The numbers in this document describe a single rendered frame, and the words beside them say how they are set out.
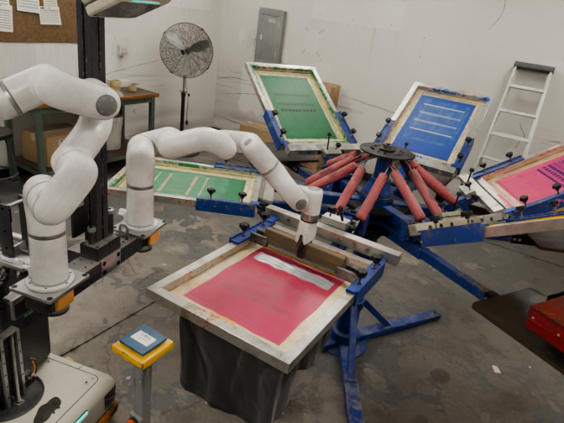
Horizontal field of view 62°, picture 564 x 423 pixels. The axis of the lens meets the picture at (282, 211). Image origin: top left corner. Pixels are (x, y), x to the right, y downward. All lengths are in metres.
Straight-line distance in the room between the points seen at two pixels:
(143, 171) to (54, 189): 0.48
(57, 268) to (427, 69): 5.07
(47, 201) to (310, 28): 5.51
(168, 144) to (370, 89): 4.69
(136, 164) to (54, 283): 0.48
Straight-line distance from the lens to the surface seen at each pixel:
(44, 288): 1.45
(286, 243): 1.98
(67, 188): 1.25
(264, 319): 1.64
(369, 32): 6.14
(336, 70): 6.31
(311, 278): 1.90
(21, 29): 5.30
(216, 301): 1.70
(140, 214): 1.73
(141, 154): 1.64
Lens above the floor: 1.93
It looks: 23 degrees down
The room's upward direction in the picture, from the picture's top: 8 degrees clockwise
